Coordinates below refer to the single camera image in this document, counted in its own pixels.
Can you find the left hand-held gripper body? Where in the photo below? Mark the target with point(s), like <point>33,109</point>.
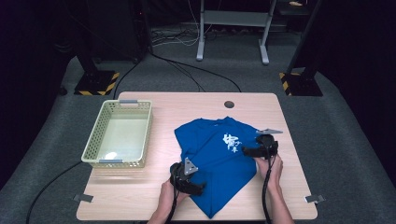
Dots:
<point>180,175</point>

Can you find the black stand with hazard-striped base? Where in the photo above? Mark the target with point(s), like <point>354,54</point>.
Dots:
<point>300,84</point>
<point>96,82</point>

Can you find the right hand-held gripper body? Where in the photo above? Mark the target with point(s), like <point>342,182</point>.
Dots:
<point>267,143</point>

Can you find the grey tape piece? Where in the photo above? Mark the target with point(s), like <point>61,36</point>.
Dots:
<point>315,198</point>
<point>83,198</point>

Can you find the blue T-shirt with white print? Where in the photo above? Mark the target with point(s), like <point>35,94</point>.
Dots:
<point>214,165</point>

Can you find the person's left hand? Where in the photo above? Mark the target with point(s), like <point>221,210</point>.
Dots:
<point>169,197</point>

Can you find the dark round table grommet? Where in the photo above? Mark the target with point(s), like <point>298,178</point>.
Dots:
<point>229,104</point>

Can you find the black cabinet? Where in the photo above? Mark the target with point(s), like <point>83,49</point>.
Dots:
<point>118,28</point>

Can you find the cream perforated plastic basket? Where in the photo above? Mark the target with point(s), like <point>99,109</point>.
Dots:
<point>121,137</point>

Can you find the white metal desk frame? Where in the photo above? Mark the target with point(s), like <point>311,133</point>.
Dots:
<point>233,18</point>

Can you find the person's right hand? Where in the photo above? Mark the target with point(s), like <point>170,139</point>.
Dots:
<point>274,171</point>

